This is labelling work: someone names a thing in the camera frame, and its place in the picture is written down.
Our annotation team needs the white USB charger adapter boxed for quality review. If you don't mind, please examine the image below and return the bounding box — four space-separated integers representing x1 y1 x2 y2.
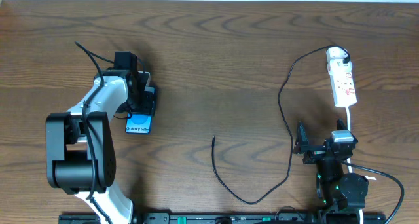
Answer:
326 46 350 64

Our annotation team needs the blue Samsung Galaxy smartphone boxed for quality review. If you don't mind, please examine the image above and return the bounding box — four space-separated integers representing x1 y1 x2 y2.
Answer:
125 87 153 134

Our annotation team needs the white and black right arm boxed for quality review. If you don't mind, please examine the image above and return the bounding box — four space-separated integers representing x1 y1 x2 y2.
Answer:
294 119 369 223

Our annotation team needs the white power strip cord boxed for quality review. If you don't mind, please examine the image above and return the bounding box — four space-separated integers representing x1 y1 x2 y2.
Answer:
345 106 376 224

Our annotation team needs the white power strip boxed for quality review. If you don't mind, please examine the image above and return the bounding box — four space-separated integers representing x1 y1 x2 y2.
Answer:
327 58 357 108

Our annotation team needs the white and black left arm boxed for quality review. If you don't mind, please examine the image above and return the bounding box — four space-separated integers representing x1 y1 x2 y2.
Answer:
45 70 156 223

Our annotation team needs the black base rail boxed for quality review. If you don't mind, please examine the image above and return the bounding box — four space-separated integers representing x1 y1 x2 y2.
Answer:
58 212 386 224

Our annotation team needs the black USB charging cable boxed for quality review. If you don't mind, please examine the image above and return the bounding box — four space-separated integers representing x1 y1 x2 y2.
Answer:
211 45 352 206

